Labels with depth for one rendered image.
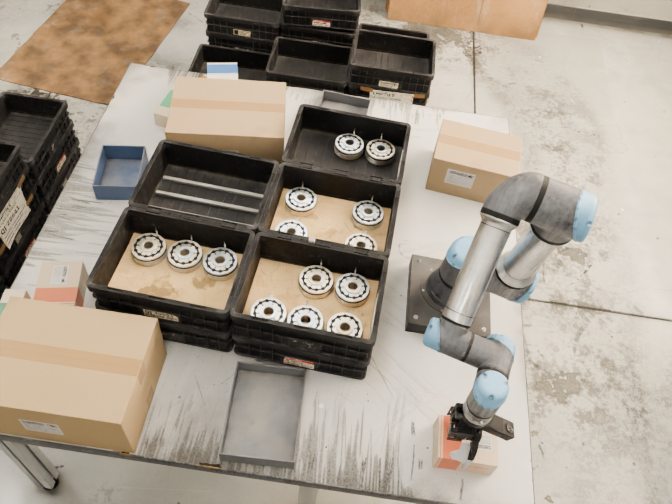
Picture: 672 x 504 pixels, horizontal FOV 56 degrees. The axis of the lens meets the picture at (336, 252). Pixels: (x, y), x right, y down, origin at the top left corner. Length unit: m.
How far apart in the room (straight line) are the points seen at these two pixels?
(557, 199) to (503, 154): 0.86
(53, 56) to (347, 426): 3.05
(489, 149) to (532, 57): 2.18
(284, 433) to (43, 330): 0.69
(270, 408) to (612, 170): 2.62
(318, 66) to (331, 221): 1.49
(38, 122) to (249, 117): 1.22
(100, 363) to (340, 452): 0.67
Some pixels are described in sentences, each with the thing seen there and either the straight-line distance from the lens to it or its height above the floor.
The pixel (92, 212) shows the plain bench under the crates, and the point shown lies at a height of 0.70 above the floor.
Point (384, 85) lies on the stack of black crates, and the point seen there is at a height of 0.50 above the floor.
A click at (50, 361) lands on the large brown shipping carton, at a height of 0.90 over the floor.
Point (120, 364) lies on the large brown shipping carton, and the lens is 1.71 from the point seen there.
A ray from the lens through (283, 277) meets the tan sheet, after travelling 1.90.
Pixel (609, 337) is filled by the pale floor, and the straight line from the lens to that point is 3.13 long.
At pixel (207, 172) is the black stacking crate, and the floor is 0.83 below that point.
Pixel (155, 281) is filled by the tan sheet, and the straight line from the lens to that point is 1.92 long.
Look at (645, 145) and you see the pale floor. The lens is 4.14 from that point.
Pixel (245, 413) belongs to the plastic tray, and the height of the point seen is 0.70.
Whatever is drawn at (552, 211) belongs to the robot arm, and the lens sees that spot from 1.52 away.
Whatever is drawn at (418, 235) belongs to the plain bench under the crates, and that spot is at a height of 0.70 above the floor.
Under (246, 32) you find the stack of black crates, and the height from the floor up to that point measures 0.41.
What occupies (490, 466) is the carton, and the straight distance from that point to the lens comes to 1.80.
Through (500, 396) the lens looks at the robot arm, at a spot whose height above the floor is 1.10.
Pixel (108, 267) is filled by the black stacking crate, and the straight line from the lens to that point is 1.92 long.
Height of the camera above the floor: 2.39
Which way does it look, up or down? 52 degrees down
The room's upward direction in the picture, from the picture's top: 8 degrees clockwise
